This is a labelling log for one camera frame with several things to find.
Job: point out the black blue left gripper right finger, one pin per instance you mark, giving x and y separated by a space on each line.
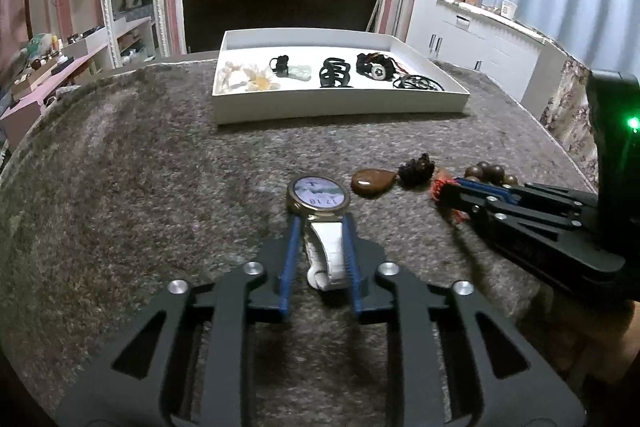
452 358

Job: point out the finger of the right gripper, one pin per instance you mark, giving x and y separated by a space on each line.
528 200
544 236

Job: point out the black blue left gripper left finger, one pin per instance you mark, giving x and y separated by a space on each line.
145 376

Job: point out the white strap gold wristwatch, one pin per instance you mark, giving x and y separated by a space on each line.
322 204

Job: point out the white shallow jewelry tray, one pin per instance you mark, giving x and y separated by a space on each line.
426 89

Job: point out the dark carved bead charm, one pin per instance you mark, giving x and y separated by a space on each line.
416 172

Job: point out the white sideboard cabinet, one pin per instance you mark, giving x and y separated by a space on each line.
524 64

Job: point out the brown teardrop stone pendant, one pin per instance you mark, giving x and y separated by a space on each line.
371 183

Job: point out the grey shaggy rug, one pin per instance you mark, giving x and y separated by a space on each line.
128 183

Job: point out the black claw hair clip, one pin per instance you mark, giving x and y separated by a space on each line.
334 73

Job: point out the black and jade pendant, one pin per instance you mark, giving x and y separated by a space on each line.
281 67

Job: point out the white flower hair clip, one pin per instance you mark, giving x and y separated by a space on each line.
237 78

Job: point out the pink low shelf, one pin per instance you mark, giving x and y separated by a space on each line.
91 57

